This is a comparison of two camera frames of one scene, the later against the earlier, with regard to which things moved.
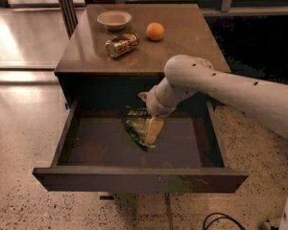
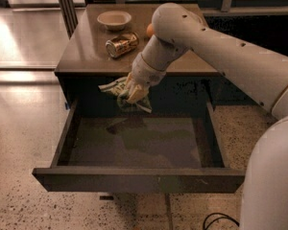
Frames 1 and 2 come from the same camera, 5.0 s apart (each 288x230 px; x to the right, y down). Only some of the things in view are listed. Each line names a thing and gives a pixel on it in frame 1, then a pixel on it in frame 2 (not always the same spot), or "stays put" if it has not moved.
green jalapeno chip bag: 134,125 -> 117,87
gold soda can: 121,44 stays put
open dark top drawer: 97,153 stays put
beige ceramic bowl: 114,19 stays put
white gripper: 156,105 -> 147,71
